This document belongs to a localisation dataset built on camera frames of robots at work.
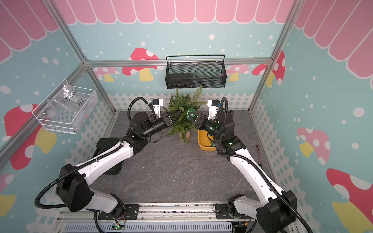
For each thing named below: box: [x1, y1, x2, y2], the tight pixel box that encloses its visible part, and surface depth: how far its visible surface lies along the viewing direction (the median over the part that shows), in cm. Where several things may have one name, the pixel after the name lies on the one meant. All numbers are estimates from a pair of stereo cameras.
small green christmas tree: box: [162, 84, 208, 145], surface depth 81 cm
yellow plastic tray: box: [197, 129, 217, 151], surface depth 101 cm
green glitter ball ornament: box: [185, 107, 197, 121], surface depth 68 cm
